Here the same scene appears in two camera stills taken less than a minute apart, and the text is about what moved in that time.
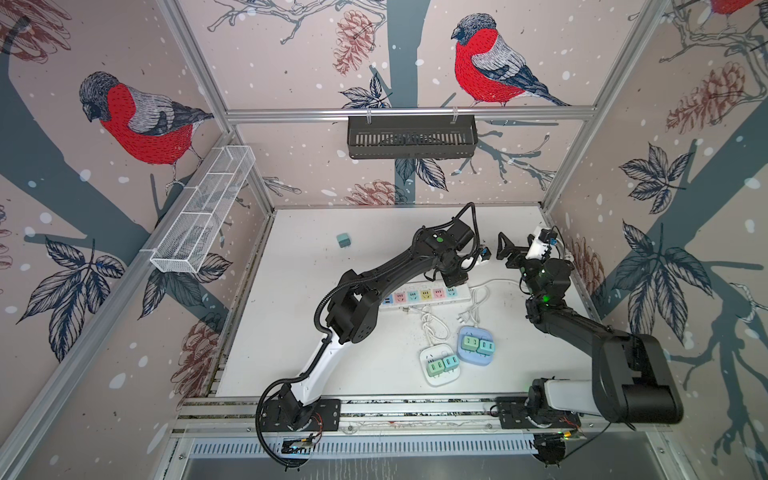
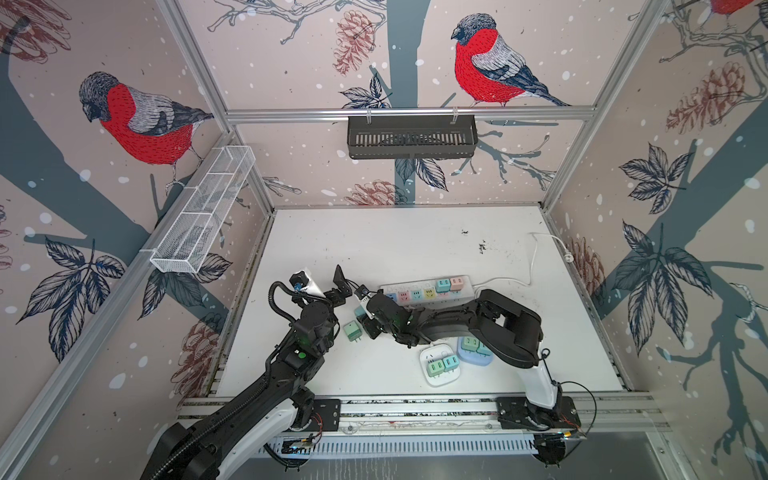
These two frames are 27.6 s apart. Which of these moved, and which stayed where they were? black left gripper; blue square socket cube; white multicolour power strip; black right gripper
Moved: black right gripper; black left gripper
Stayed: blue square socket cube; white multicolour power strip
